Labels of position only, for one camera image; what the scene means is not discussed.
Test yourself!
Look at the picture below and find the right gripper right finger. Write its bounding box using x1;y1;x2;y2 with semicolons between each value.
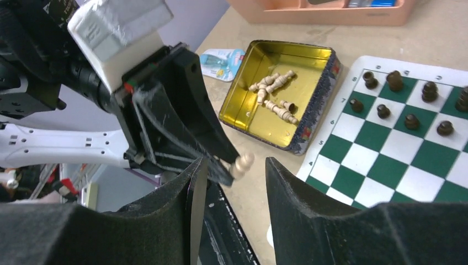
265;157;467;264

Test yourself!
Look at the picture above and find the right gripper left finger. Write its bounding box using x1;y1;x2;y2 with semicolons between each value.
1;158;208;264

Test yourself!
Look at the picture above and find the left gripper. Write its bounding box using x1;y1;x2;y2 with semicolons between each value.
67;45;239;187

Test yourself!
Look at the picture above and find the white chess piece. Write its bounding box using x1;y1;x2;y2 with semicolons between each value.
229;152;255;179

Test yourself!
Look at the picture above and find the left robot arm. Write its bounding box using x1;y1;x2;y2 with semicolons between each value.
1;1;239;186

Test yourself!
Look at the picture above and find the gold tin with pieces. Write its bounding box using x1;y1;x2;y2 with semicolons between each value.
219;40;342;156

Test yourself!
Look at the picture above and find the dark chess piece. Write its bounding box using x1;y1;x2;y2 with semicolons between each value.
362;71;379;89
349;98;364;113

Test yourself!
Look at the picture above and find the green white chess board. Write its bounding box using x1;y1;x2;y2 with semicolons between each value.
297;56;467;209

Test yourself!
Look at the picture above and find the blue round card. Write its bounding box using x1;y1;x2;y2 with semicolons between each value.
199;49;245;82

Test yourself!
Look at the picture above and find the pink desk organizer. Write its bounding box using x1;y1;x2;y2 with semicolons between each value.
228;1;417;27

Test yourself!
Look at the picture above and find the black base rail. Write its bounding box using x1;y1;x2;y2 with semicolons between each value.
198;182;260;265

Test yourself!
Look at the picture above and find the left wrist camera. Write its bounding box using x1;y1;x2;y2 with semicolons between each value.
67;0;175;94

